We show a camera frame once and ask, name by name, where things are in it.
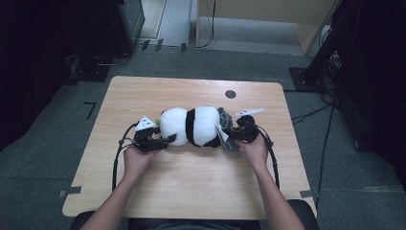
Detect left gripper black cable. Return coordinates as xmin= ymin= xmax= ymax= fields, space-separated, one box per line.
xmin=111 ymin=122 xmax=141 ymax=193

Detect grey floor tape strip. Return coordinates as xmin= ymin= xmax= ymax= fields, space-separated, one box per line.
xmin=299 ymin=189 xmax=321 ymax=199
xmin=57 ymin=185 xmax=83 ymax=198

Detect panda plush toy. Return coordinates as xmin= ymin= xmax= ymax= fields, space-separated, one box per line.
xmin=154 ymin=105 xmax=231 ymax=149

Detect black metal stand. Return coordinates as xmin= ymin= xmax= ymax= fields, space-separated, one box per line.
xmin=288 ymin=0 xmax=363 ymax=94

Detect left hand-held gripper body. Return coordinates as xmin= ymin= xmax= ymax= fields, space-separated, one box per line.
xmin=131 ymin=115 xmax=163 ymax=153

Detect person's left hand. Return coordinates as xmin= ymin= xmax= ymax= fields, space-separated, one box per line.
xmin=123 ymin=145 xmax=161 ymax=182

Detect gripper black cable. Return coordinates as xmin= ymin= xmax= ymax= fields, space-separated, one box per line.
xmin=252 ymin=122 xmax=282 ymax=190
xmin=111 ymin=122 xmax=141 ymax=193

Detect long black floor cable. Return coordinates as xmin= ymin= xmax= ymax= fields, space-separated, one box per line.
xmin=314 ymin=102 xmax=337 ymax=212

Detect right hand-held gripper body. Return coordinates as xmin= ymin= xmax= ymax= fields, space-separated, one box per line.
xmin=231 ymin=107 xmax=265 ymax=144

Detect grey fuzzy cloth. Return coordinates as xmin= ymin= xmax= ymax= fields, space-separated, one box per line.
xmin=216 ymin=106 xmax=241 ymax=153

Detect short black floor cable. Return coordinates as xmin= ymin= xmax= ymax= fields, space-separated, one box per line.
xmin=291 ymin=103 xmax=333 ymax=126

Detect black floor tape mark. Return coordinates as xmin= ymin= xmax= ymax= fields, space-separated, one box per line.
xmin=83 ymin=101 xmax=98 ymax=121

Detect person's dark clothing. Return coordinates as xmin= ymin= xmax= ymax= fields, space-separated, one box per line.
xmin=126 ymin=218 xmax=267 ymax=230

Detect black hanging cable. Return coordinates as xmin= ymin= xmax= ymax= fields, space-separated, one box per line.
xmin=195 ymin=0 xmax=217 ymax=50

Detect person's right hand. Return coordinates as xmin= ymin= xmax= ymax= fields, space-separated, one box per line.
xmin=237 ymin=135 xmax=270 ymax=171

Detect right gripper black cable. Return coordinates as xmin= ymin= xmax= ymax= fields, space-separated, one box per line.
xmin=252 ymin=122 xmax=282 ymax=190

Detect black cabinet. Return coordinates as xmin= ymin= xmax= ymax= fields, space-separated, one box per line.
xmin=107 ymin=0 xmax=147 ymax=58

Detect black floor base plate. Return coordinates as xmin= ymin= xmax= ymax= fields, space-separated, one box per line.
xmin=67 ymin=55 xmax=112 ymax=84

